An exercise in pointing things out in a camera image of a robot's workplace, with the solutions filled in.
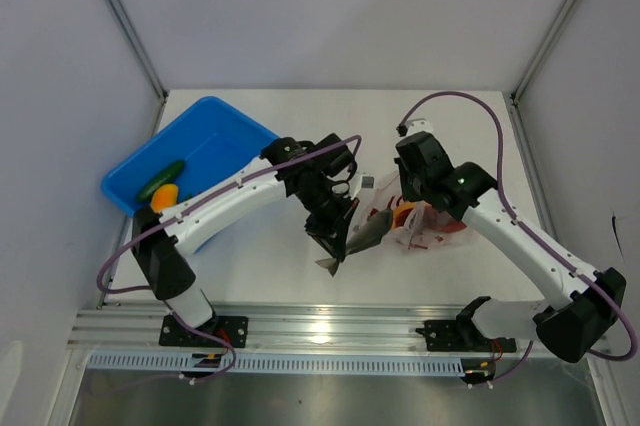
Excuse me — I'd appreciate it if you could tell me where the white slotted cable duct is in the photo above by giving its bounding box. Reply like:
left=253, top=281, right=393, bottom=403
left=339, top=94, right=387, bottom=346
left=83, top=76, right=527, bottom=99
left=87, top=350, right=465, bottom=378

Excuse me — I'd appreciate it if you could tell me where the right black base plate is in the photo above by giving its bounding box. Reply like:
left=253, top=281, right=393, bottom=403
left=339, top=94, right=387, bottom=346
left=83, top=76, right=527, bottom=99
left=415, top=320, right=517, bottom=353

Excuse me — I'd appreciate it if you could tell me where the red toy lobster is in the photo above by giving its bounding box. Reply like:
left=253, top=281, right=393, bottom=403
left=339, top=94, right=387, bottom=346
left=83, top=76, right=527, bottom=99
left=387, top=201, right=467, bottom=250

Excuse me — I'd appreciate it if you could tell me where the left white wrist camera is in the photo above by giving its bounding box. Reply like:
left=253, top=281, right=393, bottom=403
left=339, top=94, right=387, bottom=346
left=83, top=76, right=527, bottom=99
left=349, top=173, right=375, bottom=198

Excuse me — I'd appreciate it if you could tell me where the yellow toy mango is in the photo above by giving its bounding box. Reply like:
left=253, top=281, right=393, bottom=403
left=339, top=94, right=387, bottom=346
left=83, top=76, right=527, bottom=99
left=150, top=184, right=179, bottom=213

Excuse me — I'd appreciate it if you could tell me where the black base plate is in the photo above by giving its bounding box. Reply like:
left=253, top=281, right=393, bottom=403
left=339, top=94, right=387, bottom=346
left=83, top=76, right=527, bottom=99
left=158, top=315, right=250, bottom=348
left=415, top=320, right=517, bottom=353

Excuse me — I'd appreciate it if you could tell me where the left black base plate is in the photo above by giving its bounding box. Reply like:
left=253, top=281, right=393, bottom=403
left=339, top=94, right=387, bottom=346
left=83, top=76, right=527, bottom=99
left=158, top=315, right=250, bottom=348

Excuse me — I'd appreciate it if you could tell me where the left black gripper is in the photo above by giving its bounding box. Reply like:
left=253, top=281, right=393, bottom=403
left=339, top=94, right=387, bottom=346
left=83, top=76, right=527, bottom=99
left=296, top=182, right=359, bottom=263

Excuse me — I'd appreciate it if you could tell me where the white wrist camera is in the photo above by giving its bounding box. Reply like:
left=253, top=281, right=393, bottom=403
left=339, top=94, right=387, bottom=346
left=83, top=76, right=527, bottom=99
left=349, top=173, right=375, bottom=198
left=396, top=118, right=434, bottom=138

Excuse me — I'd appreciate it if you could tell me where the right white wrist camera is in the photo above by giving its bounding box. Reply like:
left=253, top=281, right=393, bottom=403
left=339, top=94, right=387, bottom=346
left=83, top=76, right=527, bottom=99
left=396, top=118, right=434, bottom=138

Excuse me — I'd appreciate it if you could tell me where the toy steak slice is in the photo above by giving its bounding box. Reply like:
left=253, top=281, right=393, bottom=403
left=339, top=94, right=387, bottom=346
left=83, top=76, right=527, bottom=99
left=392, top=202, right=417, bottom=229

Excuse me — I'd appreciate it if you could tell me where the blue plastic bin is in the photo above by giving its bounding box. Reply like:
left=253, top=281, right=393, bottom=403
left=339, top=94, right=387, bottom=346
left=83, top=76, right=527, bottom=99
left=100, top=96, right=281, bottom=255

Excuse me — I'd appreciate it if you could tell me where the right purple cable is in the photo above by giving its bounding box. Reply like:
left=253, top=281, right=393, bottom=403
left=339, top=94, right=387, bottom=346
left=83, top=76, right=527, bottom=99
left=399, top=90, right=639, bottom=390

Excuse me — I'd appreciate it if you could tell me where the grey toy fish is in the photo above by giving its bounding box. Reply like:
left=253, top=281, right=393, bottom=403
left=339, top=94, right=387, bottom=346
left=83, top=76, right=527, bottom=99
left=315, top=208, right=393, bottom=277

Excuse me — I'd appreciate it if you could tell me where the aluminium mounting rail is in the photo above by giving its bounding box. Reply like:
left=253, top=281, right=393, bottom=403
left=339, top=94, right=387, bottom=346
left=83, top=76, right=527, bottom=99
left=64, top=299, right=614, bottom=362

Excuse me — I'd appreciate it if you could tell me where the green toy cucumber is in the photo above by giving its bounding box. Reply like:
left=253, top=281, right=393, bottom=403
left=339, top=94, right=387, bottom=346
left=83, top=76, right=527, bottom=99
left=136, top=160, right=186, bottom=203

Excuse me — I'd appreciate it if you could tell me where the clear pink-dotted zip bag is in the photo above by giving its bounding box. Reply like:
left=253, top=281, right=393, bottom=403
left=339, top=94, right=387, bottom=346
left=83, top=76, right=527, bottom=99
left=353, top=172, right=478, bottom=252

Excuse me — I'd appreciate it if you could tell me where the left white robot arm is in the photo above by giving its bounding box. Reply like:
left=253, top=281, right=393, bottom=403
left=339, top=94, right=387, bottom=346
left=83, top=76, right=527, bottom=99
left=132, top=133, right=358, bottom=346

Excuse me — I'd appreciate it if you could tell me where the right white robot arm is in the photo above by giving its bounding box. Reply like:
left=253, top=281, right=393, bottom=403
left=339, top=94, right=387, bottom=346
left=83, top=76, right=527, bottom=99
left=395, top=131, right=627, bottom=363

